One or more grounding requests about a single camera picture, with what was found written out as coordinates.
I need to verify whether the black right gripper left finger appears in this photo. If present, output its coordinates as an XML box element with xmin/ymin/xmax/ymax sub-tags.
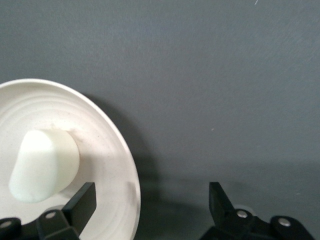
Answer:
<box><xmin>0</xmin><ymin>182</ymin><xmax>98</xmax><ymax>240</ymax></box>

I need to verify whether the round cream plate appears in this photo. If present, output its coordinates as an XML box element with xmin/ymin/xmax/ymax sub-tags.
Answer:
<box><xmin>0</xmin><ymin>78</ymin><xmax>141</xmax><ymax>240</ymax></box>

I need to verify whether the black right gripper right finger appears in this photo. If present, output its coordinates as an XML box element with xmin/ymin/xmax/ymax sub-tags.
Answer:
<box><xmin>199</xmin><ymin>181</ymin><xmax>316</xmax><ymax>240</ymax></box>

